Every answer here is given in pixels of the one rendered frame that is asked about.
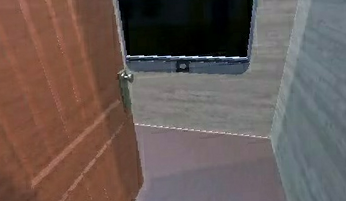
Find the silver round door knob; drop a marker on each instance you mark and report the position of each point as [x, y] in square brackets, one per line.
[126, 77]

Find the brown wooden room door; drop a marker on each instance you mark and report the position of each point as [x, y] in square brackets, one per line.
[47, 106]

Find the black wall television set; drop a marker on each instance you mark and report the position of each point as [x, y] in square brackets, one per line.
[186, 24]

